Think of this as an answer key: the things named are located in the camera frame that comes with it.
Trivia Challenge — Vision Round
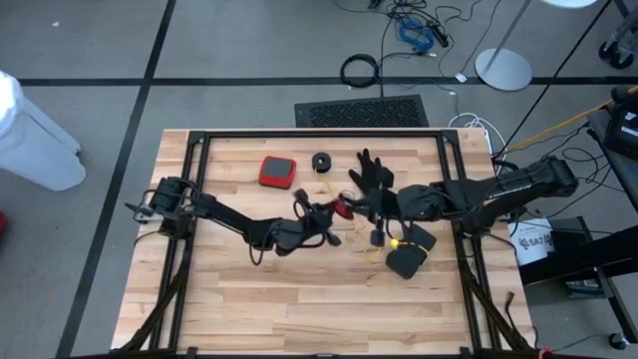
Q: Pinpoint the black coiled cable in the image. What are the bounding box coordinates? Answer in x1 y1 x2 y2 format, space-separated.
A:
339 53 382 90

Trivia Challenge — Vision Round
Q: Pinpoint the white trash bin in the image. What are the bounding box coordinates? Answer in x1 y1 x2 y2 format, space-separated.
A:
0 70 88 192

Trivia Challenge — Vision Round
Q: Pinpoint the black glove with red cuff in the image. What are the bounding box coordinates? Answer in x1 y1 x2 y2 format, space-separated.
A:
347 148 396 196

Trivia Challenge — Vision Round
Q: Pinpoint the red cord spool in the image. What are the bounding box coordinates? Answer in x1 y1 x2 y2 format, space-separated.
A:
333 198 356 221

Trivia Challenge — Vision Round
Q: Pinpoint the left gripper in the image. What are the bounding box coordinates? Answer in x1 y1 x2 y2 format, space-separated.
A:
271 199 345 256

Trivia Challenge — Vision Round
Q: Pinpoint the wheeled cart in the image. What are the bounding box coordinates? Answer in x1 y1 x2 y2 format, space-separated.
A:
595 0 638 71

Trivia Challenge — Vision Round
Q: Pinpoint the black pouch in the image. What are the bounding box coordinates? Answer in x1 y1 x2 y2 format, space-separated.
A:
385 223 439 280

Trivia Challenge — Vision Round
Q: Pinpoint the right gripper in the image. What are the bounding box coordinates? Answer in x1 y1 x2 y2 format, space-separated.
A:
351 184 448 223

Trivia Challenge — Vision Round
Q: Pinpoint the black perforated floor mat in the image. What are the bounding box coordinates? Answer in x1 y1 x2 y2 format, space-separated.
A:
294 94 431 129

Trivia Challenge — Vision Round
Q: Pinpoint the black caster wheel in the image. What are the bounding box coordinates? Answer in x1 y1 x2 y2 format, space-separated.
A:
607 331 630 351

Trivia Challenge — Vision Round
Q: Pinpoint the black power strip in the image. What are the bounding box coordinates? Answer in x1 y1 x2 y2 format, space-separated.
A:
428 20 452 50

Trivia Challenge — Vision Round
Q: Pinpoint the black cable with yellow tag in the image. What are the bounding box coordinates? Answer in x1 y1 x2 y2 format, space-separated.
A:
383 218 408 248

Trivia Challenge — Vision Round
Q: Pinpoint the yellow floor cable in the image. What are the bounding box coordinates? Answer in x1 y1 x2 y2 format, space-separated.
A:
506 85 638 154

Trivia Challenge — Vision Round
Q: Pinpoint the black equipment cart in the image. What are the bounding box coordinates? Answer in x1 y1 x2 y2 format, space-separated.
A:
517 85 638 300

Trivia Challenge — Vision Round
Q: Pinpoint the red square case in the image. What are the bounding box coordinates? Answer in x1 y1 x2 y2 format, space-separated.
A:
257 155 298 190

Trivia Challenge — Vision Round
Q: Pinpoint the white cable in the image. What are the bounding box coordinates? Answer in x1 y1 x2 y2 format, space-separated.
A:
447 112 507 157

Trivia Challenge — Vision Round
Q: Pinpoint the blue cable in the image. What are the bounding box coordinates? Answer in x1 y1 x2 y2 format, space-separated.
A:
396 17 436 54

